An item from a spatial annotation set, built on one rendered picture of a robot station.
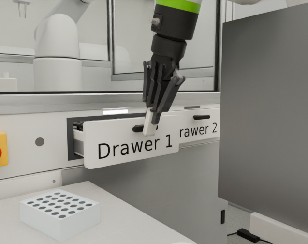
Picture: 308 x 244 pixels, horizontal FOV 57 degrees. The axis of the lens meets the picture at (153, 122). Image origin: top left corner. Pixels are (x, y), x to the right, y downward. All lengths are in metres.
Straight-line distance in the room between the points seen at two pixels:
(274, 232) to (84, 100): 0.54
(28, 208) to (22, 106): 0.26
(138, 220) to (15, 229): 0.22
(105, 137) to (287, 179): 0.40
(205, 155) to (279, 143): 0.57
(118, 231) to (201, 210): 0.67
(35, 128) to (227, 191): 0.47
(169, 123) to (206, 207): 0.49
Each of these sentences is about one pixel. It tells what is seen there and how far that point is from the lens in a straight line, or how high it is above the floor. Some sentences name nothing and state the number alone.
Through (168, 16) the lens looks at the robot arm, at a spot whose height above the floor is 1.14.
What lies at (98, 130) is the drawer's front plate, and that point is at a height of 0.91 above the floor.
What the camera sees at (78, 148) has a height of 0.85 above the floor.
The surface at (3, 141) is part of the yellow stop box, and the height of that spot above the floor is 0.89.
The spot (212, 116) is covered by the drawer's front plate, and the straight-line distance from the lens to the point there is 1.07.
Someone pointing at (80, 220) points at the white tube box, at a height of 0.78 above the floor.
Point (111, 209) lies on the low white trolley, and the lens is 0.60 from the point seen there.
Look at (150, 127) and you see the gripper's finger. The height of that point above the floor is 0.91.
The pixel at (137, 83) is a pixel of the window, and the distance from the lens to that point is 0.88.
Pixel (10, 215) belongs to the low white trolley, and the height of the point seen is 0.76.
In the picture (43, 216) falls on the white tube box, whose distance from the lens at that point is 0.53.
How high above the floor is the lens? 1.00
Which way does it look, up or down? 7 degrees down
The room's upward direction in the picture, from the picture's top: straight up
